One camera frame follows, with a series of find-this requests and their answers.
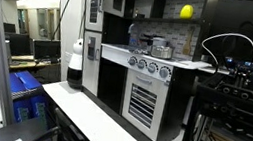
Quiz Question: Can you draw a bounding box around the yellow plastic toy fruit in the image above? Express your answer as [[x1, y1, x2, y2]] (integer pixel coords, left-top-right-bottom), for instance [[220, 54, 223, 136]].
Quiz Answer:
[[179, 3, 196, 21]]

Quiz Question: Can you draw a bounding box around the grey stove knob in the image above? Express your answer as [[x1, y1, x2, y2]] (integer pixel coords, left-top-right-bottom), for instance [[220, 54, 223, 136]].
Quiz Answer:
[[135, 58, 148, 70], [145, 62, 159, 75], [157, 64, 172, 80], [126, 55, 139, 67]]

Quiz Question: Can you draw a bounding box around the toy stove top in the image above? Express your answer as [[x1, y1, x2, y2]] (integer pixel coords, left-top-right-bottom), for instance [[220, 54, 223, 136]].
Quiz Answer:
[[62, 0, 219, 141]]

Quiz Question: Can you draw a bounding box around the white fridge door with dispenser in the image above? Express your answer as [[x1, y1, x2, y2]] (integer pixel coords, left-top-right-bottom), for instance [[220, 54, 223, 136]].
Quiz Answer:
[[75, 29, 107, 97]]

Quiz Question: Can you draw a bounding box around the white black tabletop robot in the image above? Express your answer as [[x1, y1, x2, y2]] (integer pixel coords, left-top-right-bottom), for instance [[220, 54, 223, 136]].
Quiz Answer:
[[64, 36, 90, 91]]

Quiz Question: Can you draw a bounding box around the white oven door with vents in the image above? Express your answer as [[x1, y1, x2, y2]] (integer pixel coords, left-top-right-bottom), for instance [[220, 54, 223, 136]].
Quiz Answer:
[[118, 68, 171, 141]]

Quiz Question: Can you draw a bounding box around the white fridge door with window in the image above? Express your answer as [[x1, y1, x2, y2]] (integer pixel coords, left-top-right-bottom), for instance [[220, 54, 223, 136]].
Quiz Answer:
[[80, 0, 108, 33]]

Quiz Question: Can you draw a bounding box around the wooden spatula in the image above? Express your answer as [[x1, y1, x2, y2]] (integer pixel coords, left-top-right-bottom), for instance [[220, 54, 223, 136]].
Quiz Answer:
[[181, 24, 197, 57]]

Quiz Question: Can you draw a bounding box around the black computer monitor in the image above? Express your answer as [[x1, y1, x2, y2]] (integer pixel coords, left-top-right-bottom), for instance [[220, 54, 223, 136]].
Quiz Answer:
[[1, 22, 18, 35], [2, 30, 35, 59], [30, 37, 64, 65]]

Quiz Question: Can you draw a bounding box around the black office chair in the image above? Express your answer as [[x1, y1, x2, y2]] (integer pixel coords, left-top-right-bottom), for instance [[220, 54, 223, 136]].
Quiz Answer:
[[48, 106, 111, 141]]

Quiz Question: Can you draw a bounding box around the blue plastic storage bin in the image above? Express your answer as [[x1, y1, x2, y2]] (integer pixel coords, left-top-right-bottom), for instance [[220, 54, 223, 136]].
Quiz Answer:
[[10, 90, 52, 127], [6, 67, 45, 98]]

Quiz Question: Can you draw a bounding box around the wooden desk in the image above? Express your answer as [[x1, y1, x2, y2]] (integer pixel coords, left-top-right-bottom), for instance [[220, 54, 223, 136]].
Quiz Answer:
[[8, 51, 63, 79]]

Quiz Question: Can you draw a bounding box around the silver steel pot with handles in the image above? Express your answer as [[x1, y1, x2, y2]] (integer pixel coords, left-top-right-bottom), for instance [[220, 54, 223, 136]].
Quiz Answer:
[[149, 43, 174, 61]]

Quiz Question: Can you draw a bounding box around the grey toy appliance black handle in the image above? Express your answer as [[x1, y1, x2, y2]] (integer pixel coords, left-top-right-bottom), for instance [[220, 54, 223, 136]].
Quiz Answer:
[[136, 31, 170, 58]]

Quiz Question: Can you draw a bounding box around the hanging black cable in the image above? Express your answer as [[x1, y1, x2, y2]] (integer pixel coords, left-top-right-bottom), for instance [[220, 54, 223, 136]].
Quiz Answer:
[[50, 0, 78, 44]]

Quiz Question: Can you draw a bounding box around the white cable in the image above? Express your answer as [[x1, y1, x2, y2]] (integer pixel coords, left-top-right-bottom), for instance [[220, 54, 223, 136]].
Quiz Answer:
[[197, 27, 253, 72]]

